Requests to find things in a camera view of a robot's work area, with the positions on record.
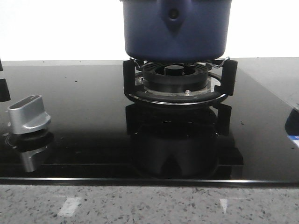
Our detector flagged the blue sticker label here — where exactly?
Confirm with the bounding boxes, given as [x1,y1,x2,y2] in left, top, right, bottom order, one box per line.
[288,135,299,147]

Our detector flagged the black pot support grate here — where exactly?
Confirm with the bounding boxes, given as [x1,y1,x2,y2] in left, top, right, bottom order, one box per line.
[122,58,238,96]

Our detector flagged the dark blue cooking pot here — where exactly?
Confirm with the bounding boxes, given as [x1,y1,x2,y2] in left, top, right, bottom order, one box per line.
[122,0,232,63]

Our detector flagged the black glass gas stove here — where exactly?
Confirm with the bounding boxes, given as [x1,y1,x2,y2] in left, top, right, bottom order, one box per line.
[0,58,299,187]

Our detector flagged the silver stove control knob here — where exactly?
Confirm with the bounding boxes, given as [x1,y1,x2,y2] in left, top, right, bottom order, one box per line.
[7,95,51,134]

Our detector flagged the round gas burner head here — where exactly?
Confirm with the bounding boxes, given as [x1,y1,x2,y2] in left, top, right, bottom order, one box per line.
[127,61,228,106]

